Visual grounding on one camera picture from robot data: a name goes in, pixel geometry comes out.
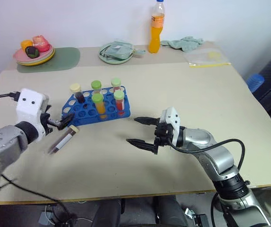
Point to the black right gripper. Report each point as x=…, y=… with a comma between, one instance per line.
x=164, y=136

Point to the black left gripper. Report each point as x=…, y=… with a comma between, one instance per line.
x=46, y=123

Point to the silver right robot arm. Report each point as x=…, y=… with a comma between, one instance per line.
x=209, y=156

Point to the blue test tube rack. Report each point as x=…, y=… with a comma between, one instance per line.
x=90, y=113

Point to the green-capped test tube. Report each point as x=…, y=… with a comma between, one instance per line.
x=96, y=85

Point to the labelled dark tube, cream cap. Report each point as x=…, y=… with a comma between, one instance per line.
x=63, y=140

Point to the dark red tube, cream cap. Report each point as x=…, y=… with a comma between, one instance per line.
x=79, y=94

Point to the red tube, green cap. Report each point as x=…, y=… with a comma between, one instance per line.
x=119, y=102

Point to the orange tube, green cap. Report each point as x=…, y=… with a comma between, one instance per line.
x=100, y=106

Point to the green-capped tube back right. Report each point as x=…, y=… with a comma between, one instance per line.
x=116, y=84

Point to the green placemat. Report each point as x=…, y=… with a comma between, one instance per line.
x=64, y=59

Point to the yellow plate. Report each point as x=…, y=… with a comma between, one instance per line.
x=47, y=58

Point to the dark toy fruit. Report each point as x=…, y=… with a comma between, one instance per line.
x=32, y=52

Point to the light green plate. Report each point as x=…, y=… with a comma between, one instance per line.
x=104, y=58

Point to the pink plate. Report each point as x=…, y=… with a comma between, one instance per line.
x=19, y=56

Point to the pink toy apple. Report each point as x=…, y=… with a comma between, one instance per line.
x=41, y=43

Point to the dark rounded shape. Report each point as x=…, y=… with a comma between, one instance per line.
x=171, y=212

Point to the orange toy fruit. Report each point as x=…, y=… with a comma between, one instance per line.
x=26, y=43

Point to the folded green pouch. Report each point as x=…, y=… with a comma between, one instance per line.
x=119, y=50

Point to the clear zip bag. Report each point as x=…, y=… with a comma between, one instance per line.
x=204, y=58

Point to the crumpled green cloth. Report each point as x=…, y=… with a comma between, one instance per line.
x=185, y=43

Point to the orange soda bottle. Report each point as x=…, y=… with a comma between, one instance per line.
x=155, y=35

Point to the grey small box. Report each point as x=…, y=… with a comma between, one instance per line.
x=46, y=218

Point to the black device with connectors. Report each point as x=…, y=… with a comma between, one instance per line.
x=197, y=218

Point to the blue ribbed cap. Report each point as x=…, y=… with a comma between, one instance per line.
x=255, y=82

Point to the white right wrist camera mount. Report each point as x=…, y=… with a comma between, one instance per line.
x=174, y=123

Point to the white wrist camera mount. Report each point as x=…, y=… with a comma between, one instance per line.
x=29, y=104
x=174, y=123

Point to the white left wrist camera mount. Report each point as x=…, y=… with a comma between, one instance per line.
x=29, y=104

